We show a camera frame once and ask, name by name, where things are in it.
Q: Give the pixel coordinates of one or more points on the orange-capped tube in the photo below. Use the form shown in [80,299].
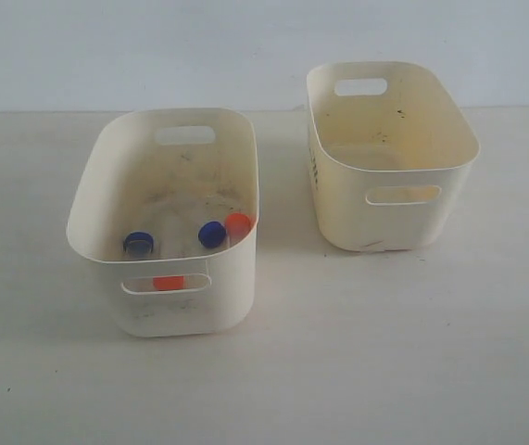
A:
[237,225]

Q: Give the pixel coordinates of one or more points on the blue-capped tube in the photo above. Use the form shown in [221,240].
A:
[212,234]

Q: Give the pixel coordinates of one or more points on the cream plastic bin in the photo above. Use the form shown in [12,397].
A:
[168,172]
[390,152]

